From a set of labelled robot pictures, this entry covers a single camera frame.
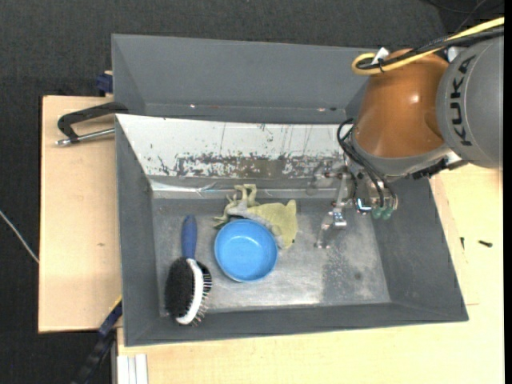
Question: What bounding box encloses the pale cardboard board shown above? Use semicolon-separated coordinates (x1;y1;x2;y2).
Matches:
37;94;123;334

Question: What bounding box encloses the grey metal bin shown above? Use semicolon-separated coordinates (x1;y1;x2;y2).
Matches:
110;33;470;348

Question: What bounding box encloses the blue-handled black bristle brush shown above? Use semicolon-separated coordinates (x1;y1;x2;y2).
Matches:
163;214;214;328

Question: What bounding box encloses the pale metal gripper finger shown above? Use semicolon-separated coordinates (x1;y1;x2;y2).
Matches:
306;168;342;194
314;210;348;250

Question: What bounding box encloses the yellow-green plush toy animal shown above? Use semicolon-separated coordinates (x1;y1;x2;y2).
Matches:
211;182;299;250

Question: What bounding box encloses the blue bowl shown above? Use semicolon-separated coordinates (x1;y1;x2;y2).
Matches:
213;218;279;284

